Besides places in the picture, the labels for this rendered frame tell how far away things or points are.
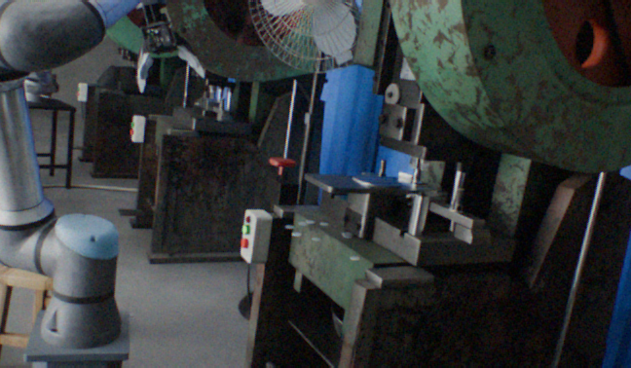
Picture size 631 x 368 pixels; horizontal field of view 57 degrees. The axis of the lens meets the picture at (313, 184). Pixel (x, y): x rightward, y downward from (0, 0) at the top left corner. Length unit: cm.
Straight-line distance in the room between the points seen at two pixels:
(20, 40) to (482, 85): 72
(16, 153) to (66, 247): 19
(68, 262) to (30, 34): 42
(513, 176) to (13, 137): 111
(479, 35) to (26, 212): 87
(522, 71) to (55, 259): 90
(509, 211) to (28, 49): 112
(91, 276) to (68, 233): 9
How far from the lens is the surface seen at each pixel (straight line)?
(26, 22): 104
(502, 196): 154
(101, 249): 117
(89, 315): 122
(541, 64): 104
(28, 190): 121
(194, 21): 257
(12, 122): 115
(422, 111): 139
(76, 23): 105
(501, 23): 96
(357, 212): 142
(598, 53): 129
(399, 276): 123
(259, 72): 267
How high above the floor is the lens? 105
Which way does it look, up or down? 12 degrees down
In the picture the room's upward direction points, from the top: 8 degrees clockwise
